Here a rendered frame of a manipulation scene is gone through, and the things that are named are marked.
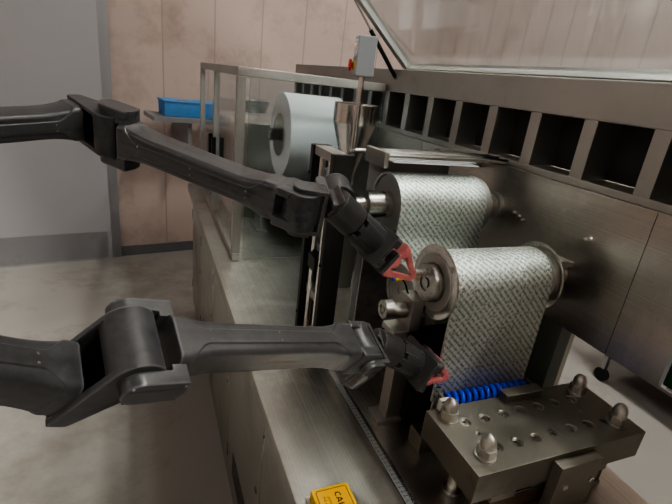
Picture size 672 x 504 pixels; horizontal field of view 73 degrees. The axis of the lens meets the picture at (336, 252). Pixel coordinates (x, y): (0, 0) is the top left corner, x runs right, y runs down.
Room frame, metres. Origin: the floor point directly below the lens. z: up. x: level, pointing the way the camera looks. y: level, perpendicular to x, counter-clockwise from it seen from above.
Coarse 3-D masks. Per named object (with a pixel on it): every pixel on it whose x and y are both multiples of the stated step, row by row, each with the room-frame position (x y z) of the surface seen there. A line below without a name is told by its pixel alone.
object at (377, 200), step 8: (368, 192) 1.01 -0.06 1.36; (376, 192) 1.02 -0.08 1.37; (384, 192) 1.03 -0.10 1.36; (368, 200) 1.00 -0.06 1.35; (376, 200) 1.00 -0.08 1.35; (384, 200) 1.01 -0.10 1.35; (392, 200) 1.02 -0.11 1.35; (368, 208) 1.00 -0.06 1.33; (376, 208) 1.00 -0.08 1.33; (384, 208) 1.01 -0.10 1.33; (392, 208) 1.02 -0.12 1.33; (376, 216) 1.01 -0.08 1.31; (384, 216) 1.02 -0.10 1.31
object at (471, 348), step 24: (456, 336) 0.77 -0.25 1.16; (480, 336) 0.79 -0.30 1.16; (504, 336) 0.82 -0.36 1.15; (528, 336) 0.84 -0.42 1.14; (456, 360) 0.77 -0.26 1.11; (480, 360) 0.80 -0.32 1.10; (504, 360) 0.82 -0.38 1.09; (528, 360) 0.85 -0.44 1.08; (456, 384) 0.78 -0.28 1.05; (480, 384) 0.80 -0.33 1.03
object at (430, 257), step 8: (424, 256) 0.85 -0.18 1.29; (432, 256) 0.83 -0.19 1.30; (440, 256) 0.80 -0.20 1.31; (440, 264) 0.80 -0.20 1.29; (552, 264) 0.88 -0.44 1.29; (448, 272) 0.77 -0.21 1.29; (552, 272) 0.87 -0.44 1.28; (448, 280) 0.77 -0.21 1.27; (448, 288) 0.76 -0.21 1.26; (552, 288) 0.86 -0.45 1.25; (448, 296) 0.76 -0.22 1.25; (424, 304) 0.82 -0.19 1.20; (432, 304) 0.80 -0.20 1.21; (440, 304) 0.78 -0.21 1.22
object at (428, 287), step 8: (424, 264) 0.82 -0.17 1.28; (432, 264) 0.81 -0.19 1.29; (432, 272) 0.79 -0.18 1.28; (440, 272) 0.79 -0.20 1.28; (416, 280) 0.83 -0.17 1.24; (424, 280) 0.81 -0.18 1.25; (432, 280) 0.78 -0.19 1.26; (440, 280) 0.78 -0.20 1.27; (416, 288) 0.83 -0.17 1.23; (424, 288) 0.81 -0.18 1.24; (432, 288) 0.78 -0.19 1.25; (440, 288) 0.78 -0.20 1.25; (424, 296) 0.80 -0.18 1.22; (432, 296) 0.77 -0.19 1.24; (440, 296) 0.78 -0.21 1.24
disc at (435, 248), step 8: (424, 248) 0.86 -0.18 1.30; (432, 248) 0.83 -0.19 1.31; (440, 248) 0.81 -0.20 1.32; (448, 256) 0.79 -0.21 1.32; (416, 264) 0.87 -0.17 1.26; (448, 264) 0.78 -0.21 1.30; (456, 272) 0.76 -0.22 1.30; (456, 280) 0.75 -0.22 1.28; (456, 288) 0.75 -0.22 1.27; (456, 296) 0.75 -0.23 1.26; (448, 304) 0.76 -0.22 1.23; (424, 312) 0.82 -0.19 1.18; (432, 312) 0.80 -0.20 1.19; (440, 312) 0.78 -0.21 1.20; (448, 312) 0.76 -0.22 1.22
